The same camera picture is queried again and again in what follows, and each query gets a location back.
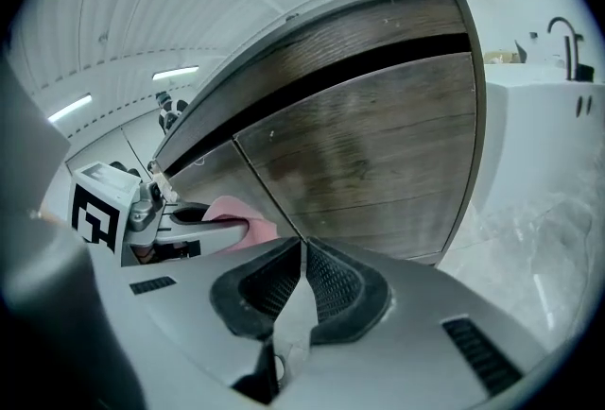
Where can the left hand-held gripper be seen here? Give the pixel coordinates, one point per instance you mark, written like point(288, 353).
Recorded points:
point(99, 210)

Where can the person's left hand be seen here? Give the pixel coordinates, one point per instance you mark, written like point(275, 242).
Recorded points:
point(146, 254)

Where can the white bathtub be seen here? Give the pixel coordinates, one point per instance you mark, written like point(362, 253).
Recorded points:
point(534, 139)

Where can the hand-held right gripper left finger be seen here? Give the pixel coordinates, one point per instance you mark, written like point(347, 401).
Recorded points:
point(179, 318)

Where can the long ceiling light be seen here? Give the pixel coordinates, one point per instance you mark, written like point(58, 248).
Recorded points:
point(70, 108)
point(175, 73)

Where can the black bathtub faucet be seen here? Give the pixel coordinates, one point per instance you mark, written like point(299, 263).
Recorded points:
point(569, 49)

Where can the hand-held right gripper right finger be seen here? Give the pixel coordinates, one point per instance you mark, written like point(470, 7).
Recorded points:
point(425, 351)

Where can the black top vanity cabinet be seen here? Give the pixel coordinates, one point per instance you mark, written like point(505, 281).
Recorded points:
point(378, 25)

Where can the pink cloth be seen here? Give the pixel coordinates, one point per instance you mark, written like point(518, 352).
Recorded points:
point(260, 228)

